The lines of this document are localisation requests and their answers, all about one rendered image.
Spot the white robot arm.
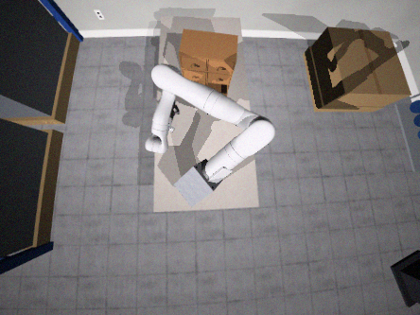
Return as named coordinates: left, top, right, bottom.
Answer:
left=146, top=63, right=275, bottom=184

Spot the small wooden chest of drawers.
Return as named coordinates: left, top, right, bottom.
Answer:
left=179, top=29, right=238, bottom=89

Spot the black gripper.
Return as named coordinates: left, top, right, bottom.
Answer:
left=170, top=100, right=180, bottom=120

